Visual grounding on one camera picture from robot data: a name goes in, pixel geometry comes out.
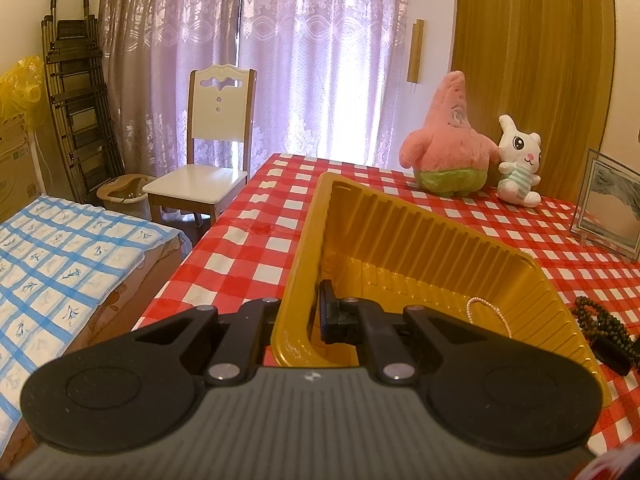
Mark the yellow plastic tray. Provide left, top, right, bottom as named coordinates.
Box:
left=270, top=171, right=613, bottom=411

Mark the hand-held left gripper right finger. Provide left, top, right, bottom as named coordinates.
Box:
left=319, top=279, right=493, bottom=386

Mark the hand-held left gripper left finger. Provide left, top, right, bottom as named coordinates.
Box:
left=131, top=298, right=282, bottom=386

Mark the beige plastic foot basin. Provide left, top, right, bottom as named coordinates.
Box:
left=96, top=174, right=157, bottom=221

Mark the cardboard box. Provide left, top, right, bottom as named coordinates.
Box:
left=0, top=112, right=42, bottom=221

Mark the bed with floral sheet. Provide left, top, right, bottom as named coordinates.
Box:
left=65, top=230, right=193, bottom=356

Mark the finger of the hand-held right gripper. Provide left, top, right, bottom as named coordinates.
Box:
left=589, top=335, right=638, bottom=377

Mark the yellow plastic bag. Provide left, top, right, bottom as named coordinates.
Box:
left=0, top=55, right=46, bottom=121

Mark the white bunny plush toy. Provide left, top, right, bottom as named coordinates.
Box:
left=495, top=114, right=543, bottom=208

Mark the wooden wall hanging strip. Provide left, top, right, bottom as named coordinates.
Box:
left=406, top=19, right=425, bottom=93

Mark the dark green bead necklace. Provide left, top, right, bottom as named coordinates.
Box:
left=572, top=296, right=640, bottom=356

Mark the pink starfish plush toy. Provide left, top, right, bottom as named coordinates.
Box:
left=398, top=71, right=501, bottom=198

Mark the thin pearl chain necklace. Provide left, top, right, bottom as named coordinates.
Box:
left=465, top=297, right=513, bottom=341

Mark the red white checkered tablecloth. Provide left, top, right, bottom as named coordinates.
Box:
left=131, top=152, right=640, bottom=461

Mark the blue checked white blanket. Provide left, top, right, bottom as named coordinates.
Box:
left=0, top=195, right=181, bottom=441

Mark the wooden door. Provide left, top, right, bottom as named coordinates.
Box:
left=452, top=0, right=616, bottom=201

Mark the purple lace curtain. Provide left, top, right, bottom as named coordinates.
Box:
left=237, top=0, right=411, bottom=168
left=97, top=0, right=246, bottom=181

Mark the glass picture frame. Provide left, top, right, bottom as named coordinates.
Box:
left=570, top=147, right=640, bottom=261

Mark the white wooden chair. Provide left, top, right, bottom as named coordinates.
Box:
left=142, top=64, right=258, bottom=226

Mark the folded dark metal rack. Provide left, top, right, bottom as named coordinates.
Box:
left=41, top=0, right=126, bottom=206

